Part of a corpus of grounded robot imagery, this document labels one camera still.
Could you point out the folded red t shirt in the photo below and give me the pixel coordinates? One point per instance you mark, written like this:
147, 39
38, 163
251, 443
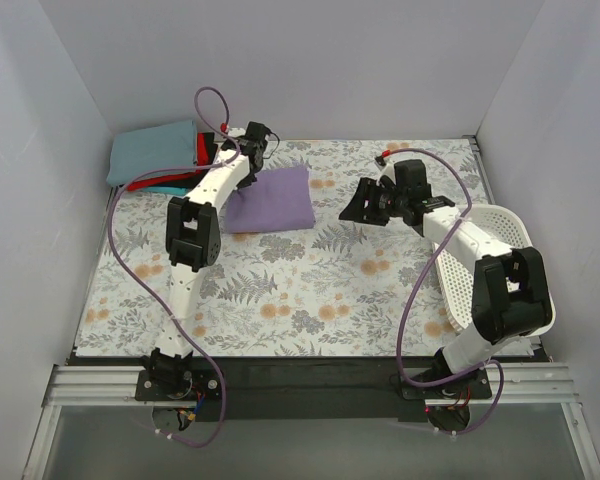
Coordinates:
172, 180

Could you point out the floral table cloth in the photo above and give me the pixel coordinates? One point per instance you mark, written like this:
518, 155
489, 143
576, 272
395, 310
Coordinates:
338, 288

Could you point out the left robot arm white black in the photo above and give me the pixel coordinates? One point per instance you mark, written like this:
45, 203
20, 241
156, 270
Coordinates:
193, 243

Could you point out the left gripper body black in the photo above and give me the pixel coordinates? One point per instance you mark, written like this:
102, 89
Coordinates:
247, 180

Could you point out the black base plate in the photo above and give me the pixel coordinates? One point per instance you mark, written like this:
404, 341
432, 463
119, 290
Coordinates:
297, 388

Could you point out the folded teal t shirt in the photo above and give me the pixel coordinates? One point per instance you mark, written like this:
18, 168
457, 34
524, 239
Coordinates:
174, 191

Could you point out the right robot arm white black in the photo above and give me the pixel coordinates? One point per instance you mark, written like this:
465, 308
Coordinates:
469, 351

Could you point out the folded grey-blue t shirt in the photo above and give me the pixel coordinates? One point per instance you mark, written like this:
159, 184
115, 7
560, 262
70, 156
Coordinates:
168, 146

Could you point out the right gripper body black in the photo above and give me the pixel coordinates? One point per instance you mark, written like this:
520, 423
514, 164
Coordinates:
368, 201

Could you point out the aluminium frame rail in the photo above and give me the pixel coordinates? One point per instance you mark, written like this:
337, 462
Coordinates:
532, 427

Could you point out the purple t shirt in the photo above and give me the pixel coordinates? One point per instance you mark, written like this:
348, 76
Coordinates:
278, 201

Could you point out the white plastic basket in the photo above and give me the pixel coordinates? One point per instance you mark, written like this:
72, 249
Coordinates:
490, 273

